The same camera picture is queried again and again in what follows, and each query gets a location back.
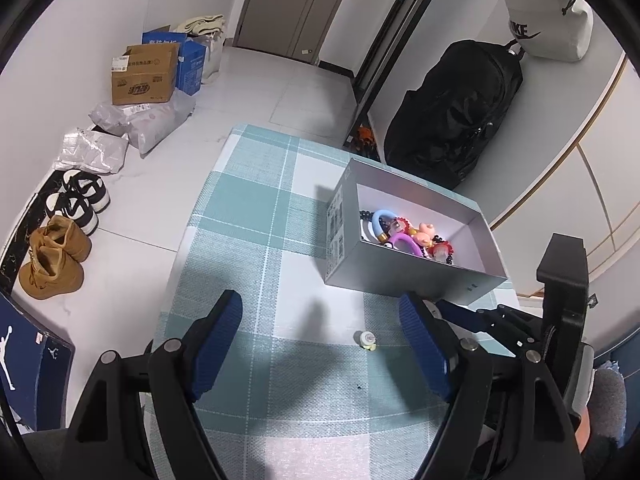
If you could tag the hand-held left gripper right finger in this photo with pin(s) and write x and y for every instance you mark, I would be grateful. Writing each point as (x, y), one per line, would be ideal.
(425, 346)

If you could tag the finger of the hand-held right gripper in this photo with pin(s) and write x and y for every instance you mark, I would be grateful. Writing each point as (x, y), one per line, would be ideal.
(465, 316)

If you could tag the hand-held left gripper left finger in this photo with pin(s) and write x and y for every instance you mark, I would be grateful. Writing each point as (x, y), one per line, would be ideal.
(220, 341)

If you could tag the small white green charm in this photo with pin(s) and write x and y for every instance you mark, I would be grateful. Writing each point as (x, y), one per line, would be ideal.
(366, 340)

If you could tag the red clear pacifier charm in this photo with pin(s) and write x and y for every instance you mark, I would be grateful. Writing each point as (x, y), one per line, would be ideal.
(440, 250)
(400, 225)

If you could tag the silver cardboard box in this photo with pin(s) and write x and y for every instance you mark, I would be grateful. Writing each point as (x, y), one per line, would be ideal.
(380, 275)

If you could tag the yellow-haired doll figure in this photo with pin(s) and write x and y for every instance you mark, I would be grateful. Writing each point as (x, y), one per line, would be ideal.
(424, 234)

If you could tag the person's right forearm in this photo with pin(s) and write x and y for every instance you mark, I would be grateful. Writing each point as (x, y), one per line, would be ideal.
(607, 400)

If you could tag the teal checked tablecloth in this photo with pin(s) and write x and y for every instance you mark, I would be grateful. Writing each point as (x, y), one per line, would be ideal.
(280, 240)

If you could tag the white wardrobe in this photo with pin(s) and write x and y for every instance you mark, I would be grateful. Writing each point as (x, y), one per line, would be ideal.
(600, 160)

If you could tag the blue shoe box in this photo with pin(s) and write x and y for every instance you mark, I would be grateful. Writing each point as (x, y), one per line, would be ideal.
(30, 360)

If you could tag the black white sneaker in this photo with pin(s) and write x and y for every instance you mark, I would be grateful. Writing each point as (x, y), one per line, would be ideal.
(72, 212)
(87, 187)

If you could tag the black backpack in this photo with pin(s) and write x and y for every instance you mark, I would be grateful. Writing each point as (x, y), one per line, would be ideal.
(450, 120)

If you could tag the orange black object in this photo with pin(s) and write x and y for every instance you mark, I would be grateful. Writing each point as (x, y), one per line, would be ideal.
(362, 140)

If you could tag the grey plastic mailer bag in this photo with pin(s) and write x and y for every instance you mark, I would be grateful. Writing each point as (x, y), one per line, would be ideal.
(155, 120)

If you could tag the brown cardboard box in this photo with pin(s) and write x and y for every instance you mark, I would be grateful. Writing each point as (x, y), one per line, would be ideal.
(142, 80)

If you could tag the blue cardboard box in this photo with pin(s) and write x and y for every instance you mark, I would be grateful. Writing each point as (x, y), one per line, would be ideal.
(192, 67)

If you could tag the white shopping bag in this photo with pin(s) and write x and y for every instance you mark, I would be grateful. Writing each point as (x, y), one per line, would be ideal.
(212, 57)

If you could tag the white sports bag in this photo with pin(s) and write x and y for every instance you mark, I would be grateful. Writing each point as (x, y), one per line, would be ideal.
(540, 5)

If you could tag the interior door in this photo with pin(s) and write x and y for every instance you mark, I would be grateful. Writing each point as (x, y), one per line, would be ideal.
(280, 5)

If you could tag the black metal frame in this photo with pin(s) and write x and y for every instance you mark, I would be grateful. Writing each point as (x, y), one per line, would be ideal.
(395, 35)

